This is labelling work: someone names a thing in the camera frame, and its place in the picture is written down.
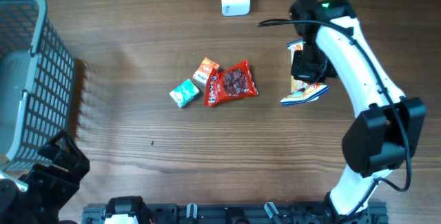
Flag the yellow snack bag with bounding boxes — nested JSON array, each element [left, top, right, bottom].
[[280, 39, 329, 105]]

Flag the red candy bag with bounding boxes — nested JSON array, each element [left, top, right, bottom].
[[204, 60, 258, 107]]

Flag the grey plastic basket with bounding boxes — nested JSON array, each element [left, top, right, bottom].
[[1, 0, 76, 171]]

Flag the orange small box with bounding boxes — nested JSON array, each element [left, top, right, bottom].
[[192, 57, 220, 85]]

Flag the teal small box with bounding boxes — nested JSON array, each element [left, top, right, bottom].
[[170, 79, 200, 108]]

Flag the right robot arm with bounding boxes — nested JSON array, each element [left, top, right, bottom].
[[289, 0, 426, 223]]

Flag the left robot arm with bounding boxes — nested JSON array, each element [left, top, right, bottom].
[[1, 130, 156, 224]]

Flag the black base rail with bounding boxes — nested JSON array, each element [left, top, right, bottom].
[[81, 201, 389, 224]]

